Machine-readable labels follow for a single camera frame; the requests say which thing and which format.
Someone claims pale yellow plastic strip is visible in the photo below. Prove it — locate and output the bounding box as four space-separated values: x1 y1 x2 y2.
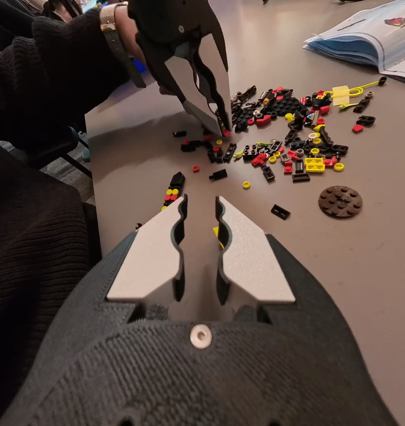
331 86 351 106

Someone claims person's left forearm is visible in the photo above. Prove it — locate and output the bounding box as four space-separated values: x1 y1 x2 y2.
0 7 131 150

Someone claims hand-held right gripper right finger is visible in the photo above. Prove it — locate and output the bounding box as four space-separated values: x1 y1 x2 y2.
215 196 297 306

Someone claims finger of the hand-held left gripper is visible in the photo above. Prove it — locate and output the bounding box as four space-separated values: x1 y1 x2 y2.
192 33 233 134
164 55 223 138

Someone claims lego instruction booklet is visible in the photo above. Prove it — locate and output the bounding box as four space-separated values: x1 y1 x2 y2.
303 0 405 85

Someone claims grey wrist watch strap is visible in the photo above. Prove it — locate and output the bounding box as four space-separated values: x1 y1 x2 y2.
100 3 147 89

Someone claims black red yellow lego assembly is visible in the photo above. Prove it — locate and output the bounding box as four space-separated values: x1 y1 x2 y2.
161 171 186 212

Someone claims dark round studded lego plate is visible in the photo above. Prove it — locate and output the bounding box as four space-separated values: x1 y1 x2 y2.
318 185 363 219

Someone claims dark chair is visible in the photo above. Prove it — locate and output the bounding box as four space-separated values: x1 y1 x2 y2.
29 125 94 180

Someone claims pile of lego pieces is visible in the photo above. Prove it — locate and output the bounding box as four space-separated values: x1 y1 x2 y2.
172 85 377 183

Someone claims person's left hand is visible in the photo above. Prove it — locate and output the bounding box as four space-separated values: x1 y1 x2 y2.
117 3 147 67

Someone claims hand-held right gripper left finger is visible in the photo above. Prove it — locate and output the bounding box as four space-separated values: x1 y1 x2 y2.
106 194 189 303

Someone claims neon yellow lego string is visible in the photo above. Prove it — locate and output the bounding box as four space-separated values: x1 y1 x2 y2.
324 77 387 110

